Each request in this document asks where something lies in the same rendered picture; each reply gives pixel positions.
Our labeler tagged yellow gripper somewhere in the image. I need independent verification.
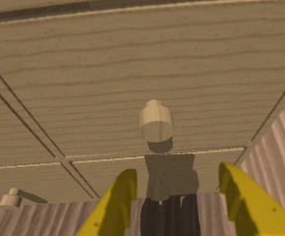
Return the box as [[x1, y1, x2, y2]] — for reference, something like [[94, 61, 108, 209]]
[[75, 162, 285, 236]]

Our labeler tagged tan wooden chest of drawers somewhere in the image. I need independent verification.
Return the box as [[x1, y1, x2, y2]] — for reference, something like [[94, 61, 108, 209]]
[[0, 0, 285, 206]]

